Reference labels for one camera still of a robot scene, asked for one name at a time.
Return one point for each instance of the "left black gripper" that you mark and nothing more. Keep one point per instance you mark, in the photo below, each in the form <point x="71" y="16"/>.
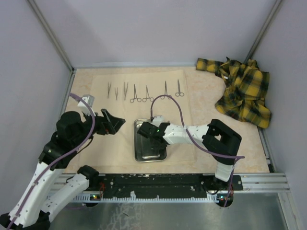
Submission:
<point x="111" y="124"/>

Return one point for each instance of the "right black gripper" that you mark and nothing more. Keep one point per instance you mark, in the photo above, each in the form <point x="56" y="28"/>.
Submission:
<point x="154" y="146"/>

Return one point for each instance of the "steel instrument tray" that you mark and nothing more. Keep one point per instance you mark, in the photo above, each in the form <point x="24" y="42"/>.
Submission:
<point x="142" y="147"/>

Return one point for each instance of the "short steel tweezers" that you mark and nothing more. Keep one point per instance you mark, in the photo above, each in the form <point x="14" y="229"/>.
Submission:
<point x="116" y="93"/>

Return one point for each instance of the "beige cloth wrap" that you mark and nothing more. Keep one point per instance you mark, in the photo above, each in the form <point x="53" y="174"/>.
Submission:
<point x="118" y="150"/>

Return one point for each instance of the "long steel tweezers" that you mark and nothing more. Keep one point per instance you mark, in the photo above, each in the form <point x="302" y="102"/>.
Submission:
<point x="126" y="84"/>

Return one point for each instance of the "steel clamp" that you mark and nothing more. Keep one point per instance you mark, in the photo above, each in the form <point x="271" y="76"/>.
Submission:
<point x="135" y="96"/>

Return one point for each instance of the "steel hemostat forceps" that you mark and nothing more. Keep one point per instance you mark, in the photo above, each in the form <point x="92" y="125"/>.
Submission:
<point x="147" y="97"/>

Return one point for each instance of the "steel surgical scissors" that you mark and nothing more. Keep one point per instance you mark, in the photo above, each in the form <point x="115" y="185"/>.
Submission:
<point x="179" y="93"/>

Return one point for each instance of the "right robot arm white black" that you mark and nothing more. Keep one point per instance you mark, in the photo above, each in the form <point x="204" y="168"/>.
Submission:
<point x="215" y="138"/>

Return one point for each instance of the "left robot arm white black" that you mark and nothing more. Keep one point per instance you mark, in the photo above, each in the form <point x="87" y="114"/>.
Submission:
<point x="36" y="211"/>

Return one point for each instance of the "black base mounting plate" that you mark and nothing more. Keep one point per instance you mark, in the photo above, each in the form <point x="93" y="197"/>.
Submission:
<point x="159" y="192"/>

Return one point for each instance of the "yellow plaid shirt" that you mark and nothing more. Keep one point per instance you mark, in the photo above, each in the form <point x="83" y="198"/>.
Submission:
<point x="246" y="87"/>

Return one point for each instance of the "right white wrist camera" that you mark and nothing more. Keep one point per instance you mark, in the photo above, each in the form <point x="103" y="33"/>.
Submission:
<point x="158" y="119"/>

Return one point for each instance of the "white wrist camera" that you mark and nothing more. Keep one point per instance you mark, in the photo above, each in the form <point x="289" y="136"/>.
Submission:
<point x="158" y="119"/>
<point x="86" y="107"/>

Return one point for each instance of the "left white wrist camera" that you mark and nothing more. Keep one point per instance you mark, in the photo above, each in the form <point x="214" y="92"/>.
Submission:
<point x="86" y="107"/>

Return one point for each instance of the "left aluminium corner post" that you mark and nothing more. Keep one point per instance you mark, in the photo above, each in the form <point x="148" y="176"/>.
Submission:
<point x="50" y="33"/>

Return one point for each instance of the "aluminium corner post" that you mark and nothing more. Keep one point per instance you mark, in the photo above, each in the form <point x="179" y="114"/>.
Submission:
<point x="264" y="28"/>
<point x="50" y="33"/>

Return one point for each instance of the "aluminium front rail frame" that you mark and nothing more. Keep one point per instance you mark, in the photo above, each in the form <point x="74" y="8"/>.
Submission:
<point x="245" y="182"/>

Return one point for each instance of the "right aluminium corner post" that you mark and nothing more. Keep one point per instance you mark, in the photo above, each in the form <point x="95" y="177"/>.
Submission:
<point x="264" y="28"/>

